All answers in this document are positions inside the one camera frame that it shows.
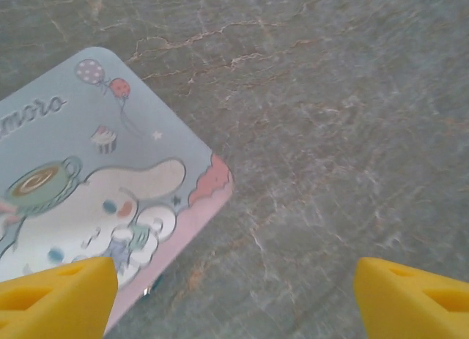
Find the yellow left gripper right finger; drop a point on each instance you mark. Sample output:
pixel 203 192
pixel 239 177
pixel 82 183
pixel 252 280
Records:
pixel 414 306

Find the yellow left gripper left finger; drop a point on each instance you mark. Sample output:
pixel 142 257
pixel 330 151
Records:
pixel 55 302

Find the pale blue cartoon tin box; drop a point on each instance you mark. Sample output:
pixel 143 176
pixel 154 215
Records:
pixel 73 163

